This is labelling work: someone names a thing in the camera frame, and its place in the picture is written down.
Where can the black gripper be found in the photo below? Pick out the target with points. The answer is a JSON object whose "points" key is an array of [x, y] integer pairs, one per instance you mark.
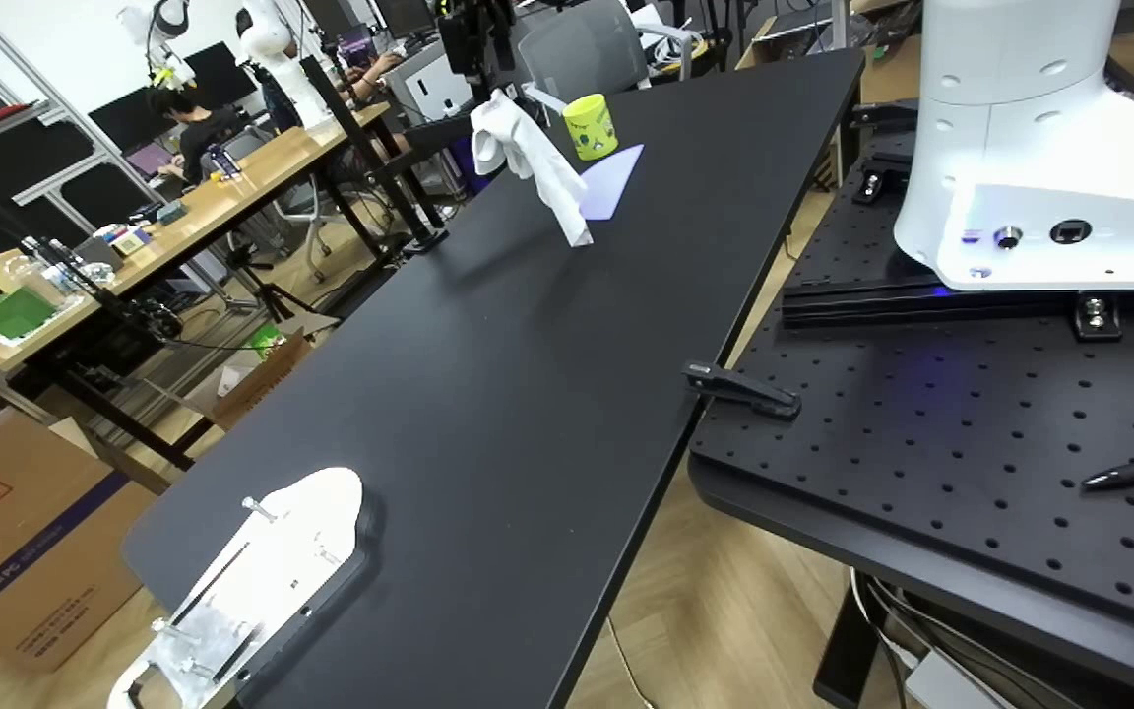
{"points": [[479, 33]]}

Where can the white cloth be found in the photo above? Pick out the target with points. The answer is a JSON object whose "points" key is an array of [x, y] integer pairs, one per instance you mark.
{"points": [[551, 172]]}

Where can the grey cabinet black slots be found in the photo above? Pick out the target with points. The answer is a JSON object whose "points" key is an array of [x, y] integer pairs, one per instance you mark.
{"points": [[429, 83]]}

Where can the grey office chair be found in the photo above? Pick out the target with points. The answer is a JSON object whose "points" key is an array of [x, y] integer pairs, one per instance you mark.
{"points": [[581, 46]]}

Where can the yellow-green mug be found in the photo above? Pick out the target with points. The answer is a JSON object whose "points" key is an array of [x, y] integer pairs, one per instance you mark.
{"points": [[592, 126]]}

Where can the seated person black hair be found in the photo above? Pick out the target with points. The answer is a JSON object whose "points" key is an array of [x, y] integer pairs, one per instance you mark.
{"points": [[199, 133]]}

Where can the long wooden desk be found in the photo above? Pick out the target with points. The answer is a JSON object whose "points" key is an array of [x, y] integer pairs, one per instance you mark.
{"points": [[199, 210]]}

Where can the small flat cardboard box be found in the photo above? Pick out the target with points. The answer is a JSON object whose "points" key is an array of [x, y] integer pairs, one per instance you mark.
{"points": [[257, 381]]}

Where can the black clamp lever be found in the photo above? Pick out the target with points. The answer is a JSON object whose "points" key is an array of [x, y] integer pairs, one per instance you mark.
{"points": [[745, 391]]}

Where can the black framed panel rack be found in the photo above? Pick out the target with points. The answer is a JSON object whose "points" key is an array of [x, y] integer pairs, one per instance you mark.
{"points": [[27, 158]]}

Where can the green pad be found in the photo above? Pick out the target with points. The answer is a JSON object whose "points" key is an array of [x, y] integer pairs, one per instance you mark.
{"points": [[18, 315]]}

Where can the white clear plastic rack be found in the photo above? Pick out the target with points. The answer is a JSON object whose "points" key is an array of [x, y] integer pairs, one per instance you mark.
{"points": [[271, 563]]}

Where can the black perforated breadboard plate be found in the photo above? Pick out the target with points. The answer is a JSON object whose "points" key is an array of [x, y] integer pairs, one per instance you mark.
{"points": [[960, 460]]}

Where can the cardboard box red print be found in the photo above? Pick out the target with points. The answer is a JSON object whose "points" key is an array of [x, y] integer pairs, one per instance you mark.
{"points": [[18, 536]]}

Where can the black aluminium rail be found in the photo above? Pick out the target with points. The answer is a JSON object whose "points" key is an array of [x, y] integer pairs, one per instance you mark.
{"points": [[908, 303]]}

